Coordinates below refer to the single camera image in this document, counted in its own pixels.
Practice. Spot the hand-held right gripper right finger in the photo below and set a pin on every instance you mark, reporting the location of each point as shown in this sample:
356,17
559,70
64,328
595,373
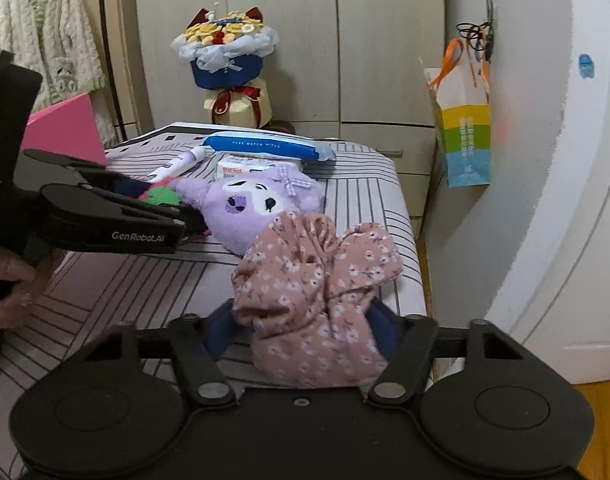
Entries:
385,330

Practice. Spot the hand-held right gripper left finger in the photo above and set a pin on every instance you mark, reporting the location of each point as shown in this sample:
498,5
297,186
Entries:
220,330

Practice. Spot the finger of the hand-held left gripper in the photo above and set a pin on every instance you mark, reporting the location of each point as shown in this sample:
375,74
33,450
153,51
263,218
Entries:
60,167
110,220

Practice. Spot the pink cardboard box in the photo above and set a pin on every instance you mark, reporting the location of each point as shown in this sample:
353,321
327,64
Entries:
65,125

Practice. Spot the pink floral scrunchie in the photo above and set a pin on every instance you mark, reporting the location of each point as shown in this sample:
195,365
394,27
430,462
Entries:
310,300

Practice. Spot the purple plush toy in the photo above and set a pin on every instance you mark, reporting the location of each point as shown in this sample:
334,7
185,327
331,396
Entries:
245,200

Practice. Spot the white cream tube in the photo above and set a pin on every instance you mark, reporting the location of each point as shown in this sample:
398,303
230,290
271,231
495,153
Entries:
245,166

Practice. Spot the blue wet wipes pack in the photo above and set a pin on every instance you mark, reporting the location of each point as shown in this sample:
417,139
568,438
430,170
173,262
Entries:
265,146

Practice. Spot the person's left hand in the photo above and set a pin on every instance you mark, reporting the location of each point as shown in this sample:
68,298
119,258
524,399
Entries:
0,275

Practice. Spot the white fleece pajama pants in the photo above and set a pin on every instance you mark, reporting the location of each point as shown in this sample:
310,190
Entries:
102,115

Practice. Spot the striped bed sheet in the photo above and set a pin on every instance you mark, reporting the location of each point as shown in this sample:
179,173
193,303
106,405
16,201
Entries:
135,285

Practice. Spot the white fleece pajama top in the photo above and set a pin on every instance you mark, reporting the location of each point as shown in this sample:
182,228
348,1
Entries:
50,35

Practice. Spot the black clothes rack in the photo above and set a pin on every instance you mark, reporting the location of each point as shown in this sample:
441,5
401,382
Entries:
109,55

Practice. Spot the beige wooden board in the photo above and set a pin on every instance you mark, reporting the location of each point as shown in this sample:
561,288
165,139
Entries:
127,35

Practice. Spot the flower bouquet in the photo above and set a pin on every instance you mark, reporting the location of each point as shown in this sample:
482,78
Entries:
225,60

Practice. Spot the colourful striped paper bag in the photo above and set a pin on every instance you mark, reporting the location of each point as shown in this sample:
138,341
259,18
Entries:
467,145

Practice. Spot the white door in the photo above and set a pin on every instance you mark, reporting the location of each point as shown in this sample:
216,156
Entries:
600,210

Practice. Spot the beige wardrobe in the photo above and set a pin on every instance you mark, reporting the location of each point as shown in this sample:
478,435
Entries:
385,35

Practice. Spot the blue sticker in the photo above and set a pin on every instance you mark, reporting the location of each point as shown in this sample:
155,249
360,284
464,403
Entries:
586,66

